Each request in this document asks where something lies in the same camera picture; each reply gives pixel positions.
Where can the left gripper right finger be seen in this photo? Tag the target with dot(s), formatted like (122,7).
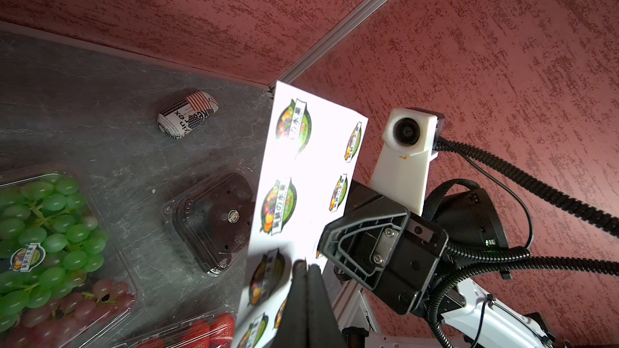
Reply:
(322,327)

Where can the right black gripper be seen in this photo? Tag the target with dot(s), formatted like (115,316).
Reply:
(380,245)

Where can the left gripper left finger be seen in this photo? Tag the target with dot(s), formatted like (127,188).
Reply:
(293,330)

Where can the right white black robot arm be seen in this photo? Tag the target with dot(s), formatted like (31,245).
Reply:
(475,237)

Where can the strawberries clear box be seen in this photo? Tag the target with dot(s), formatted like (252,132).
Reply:
(210,330)

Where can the round sticker on plums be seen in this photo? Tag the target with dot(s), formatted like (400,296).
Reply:
(233,216)

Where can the dark plums clear box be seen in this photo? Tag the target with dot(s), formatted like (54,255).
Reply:
(196,220)

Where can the mixed grapes clear box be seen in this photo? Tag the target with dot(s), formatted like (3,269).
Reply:
(84,288)

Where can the round sticker on grapes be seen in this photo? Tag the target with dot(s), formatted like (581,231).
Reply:
(27,258)

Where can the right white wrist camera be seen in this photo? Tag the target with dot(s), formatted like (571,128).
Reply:
(402,169)

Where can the right aluminium corner post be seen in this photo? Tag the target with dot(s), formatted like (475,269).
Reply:
(355,18)

